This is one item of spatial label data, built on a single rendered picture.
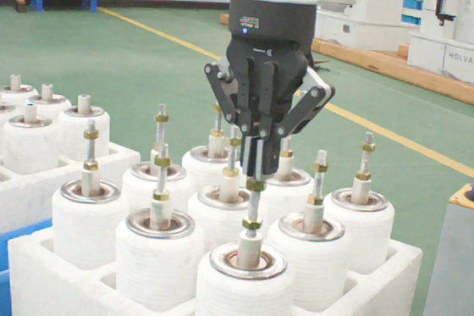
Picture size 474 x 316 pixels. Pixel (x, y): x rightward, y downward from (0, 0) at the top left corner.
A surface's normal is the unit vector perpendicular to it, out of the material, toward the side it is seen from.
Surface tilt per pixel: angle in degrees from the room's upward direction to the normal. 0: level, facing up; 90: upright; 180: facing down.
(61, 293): 90
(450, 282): 90
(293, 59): 90
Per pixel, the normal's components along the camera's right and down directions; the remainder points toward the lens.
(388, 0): 0.41, 0.28
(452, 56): -0.91, 0.04
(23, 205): 0.79, 0.22
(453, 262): -0.61, 0.16
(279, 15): 0.09, 0.27
